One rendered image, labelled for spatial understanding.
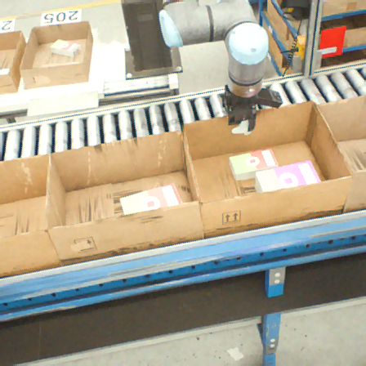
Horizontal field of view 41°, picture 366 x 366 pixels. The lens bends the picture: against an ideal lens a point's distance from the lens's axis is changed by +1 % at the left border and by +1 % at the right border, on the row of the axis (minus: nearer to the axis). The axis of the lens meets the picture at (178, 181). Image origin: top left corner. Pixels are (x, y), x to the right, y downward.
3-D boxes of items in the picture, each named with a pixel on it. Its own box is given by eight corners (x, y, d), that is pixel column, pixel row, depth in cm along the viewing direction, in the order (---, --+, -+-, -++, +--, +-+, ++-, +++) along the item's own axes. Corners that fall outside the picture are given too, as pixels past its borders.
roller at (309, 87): (309, 83, 209) (310, 73, 206) (359, 165, 173) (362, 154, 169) (297, 86, 209) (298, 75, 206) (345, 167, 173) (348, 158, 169)
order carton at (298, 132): (307, 139, 154) (315, 99, 141) (342, 215, 136) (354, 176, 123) (185, 161, 153) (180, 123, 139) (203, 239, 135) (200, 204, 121)
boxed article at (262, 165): (229, 164, 150) (229, 157, 147) (270, 155, 151) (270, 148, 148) (235, 181, 145) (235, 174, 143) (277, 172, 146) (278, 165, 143)
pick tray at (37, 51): (94, 38, 245) (89, 20, 238) (88, 82, 218) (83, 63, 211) (37, 45, 246) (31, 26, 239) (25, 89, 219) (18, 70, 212)
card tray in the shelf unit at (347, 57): (287, 47, 297) (288, 32, 289) (336, 38, 298) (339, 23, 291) (310, 84, 268) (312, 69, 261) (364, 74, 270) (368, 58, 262)
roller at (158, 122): (160, 110, 207) (158, 100, 203) (179, 198, 171) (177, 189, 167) (149, 113, 207) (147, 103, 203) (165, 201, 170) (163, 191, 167)
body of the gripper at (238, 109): (221, 107, 141) (222, 78, 130) (251, 102, 141) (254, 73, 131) (228, 128, 137) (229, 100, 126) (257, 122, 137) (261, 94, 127)
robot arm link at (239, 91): (258, 57, 127) (268, 85, 122) (256, 70, 131) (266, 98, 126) (225, 64, 127) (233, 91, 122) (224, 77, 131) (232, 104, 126)
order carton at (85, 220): (187, 169, 154) (182, 128, 142) (205, 242, 134) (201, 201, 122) (64, 192, 153) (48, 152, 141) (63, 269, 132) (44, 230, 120)
